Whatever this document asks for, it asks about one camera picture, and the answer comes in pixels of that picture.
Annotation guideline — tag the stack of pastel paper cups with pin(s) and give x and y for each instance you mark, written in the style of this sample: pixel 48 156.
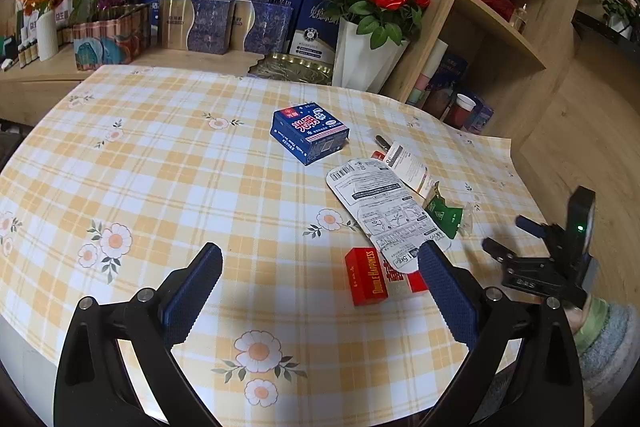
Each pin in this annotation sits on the stack of pastel paper cups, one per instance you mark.
pixel 430 67

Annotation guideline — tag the white ribbed vase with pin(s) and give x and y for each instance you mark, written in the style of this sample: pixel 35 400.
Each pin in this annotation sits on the white ribbed vase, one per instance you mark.
pixel 48 37

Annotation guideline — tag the red cigarette pack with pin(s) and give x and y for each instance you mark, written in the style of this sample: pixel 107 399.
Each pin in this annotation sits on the red cigarette pack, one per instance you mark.
pixel 367 277

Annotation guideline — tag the wooden sideboard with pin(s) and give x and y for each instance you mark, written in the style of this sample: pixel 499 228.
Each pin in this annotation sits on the wooden sideboard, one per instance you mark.
pixel 125 69

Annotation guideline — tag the small clear plastic wrapper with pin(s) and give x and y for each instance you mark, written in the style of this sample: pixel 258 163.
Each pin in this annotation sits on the small clear plastic wrapper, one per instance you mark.
pixel 470 219

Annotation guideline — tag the small glass bottle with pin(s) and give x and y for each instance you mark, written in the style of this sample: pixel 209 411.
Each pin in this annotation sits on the small glass bottle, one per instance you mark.
pixel 520 19

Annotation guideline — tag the white blister pack card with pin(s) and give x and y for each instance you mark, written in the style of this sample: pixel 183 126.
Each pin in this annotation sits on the white blister pack card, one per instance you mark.
pixel 380 202

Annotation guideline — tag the white and blue box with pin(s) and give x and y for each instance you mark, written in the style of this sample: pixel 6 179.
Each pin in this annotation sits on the white and blue box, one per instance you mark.
pixel 312 37

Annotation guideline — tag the light blue purple box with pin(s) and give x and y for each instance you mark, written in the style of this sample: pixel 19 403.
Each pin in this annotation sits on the light blue purple box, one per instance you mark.
pixel 482 114

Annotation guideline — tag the black plastic spoon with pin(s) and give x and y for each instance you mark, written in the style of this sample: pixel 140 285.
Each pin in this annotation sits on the black plastic spoon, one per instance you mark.
pixel 382 140

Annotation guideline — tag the gold and blue gift box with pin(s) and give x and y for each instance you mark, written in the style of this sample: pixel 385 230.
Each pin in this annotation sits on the gold and blue gift box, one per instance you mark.
pixel 195 27
pixel 262 27

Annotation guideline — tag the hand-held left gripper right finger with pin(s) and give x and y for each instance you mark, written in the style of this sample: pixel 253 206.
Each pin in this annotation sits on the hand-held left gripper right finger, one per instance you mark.
pixel 447 294

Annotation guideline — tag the wooden shelf unit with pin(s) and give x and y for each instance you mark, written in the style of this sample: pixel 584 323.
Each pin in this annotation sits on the wooden shelf unit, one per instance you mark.
pixel 500 32

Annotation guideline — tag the white labelled packet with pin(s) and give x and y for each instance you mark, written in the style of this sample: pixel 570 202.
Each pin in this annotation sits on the white labelled packet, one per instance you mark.
pixel 407 164

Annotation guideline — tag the woven print planter box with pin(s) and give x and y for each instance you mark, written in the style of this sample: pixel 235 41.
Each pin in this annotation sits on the woven print planter box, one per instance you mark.
pixel 110 42

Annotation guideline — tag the white faceted vase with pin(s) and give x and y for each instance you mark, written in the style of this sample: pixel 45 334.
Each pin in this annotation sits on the white faceted vase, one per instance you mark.
pixel 360 62

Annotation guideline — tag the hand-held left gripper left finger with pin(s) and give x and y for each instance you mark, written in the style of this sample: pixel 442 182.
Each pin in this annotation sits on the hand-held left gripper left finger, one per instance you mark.
pixel 192 292

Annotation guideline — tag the orange checked floral tablecloth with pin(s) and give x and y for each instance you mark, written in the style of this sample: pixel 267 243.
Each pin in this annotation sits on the orange checked floral tablecloth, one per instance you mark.
pixel 200 187

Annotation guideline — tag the gold embossed tray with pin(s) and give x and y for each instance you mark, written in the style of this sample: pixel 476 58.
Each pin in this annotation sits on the gold embossed tray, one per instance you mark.
pixel 290 67

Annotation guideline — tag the small blue printed box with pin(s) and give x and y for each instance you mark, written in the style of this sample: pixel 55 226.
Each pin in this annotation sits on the small blue printed box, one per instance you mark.
pixel 307 132

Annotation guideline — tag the red paper cup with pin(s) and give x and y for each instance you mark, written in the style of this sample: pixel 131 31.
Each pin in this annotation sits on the red paper cup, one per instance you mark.
pixel 457 114

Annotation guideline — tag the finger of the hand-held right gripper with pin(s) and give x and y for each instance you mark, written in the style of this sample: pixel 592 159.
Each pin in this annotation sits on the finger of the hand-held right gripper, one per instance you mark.
pixel 531 227
pixel 500 253

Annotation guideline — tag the person's right forearm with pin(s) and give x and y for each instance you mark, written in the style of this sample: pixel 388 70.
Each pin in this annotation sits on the person's right forearm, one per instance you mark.
pixel 610 347

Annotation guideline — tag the green sachet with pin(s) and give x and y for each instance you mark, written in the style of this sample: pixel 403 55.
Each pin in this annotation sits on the green sachet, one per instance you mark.
pixel 442 214

